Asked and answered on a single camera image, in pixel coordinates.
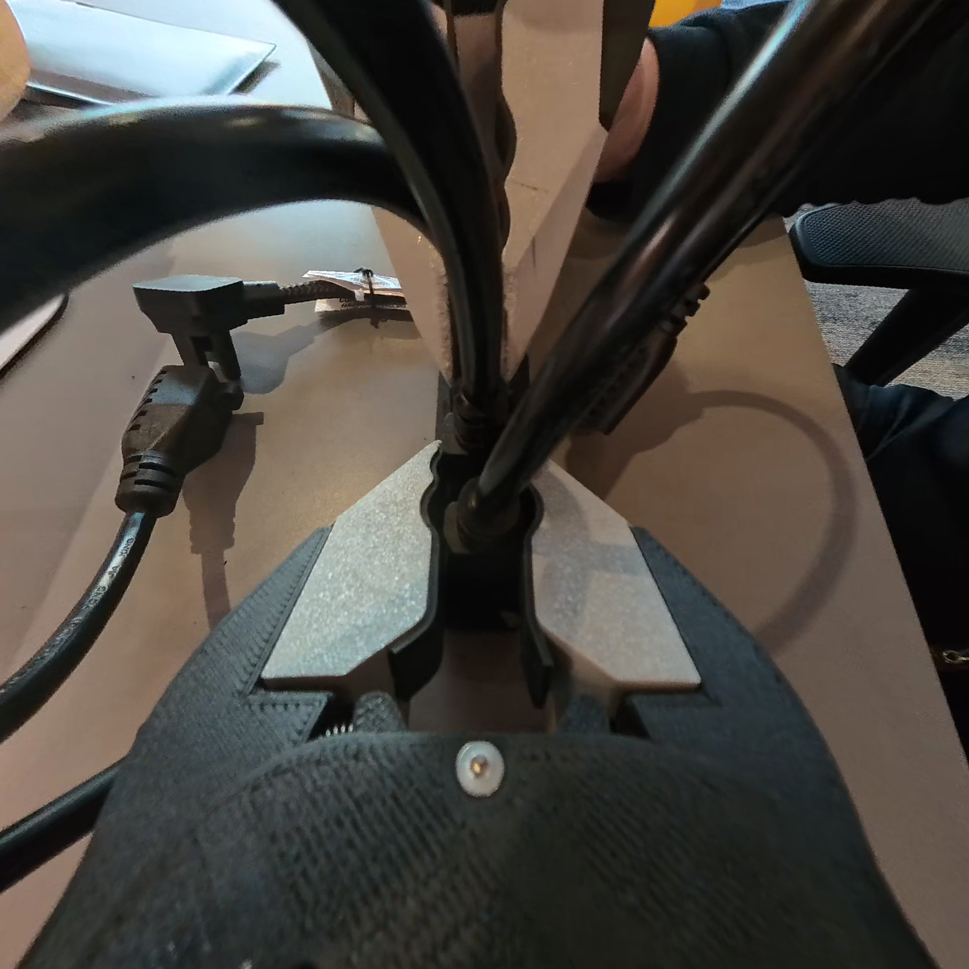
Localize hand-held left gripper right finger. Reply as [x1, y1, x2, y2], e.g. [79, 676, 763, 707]
[521, 460, 703, 707]

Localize white cable label tag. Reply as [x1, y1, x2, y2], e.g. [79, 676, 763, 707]
[302, 268, 408, 326]

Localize person's right hand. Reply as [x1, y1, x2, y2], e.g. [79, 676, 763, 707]
[597, 38, 662, 187]

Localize black power cord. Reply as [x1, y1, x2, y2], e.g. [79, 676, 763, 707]
[0, 0, 940, 894]

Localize person's legs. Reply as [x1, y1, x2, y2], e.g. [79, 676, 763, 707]
[831, 362, 969, 762]

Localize black mesh office chair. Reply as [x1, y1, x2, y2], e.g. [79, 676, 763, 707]
[787, 200, 969, 389]

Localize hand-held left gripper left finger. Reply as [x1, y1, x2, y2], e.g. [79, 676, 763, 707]
[259, 441, 446, 704]

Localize black flat plug braided cable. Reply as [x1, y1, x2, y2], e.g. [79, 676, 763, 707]
[132, 274, 364, 384]

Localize person's right forearm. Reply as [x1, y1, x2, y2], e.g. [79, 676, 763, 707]
[586, 0, 969, 224]

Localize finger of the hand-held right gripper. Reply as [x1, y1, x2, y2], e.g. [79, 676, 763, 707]
[374, 0, 502, 373]
[500, 0, 608, 377]

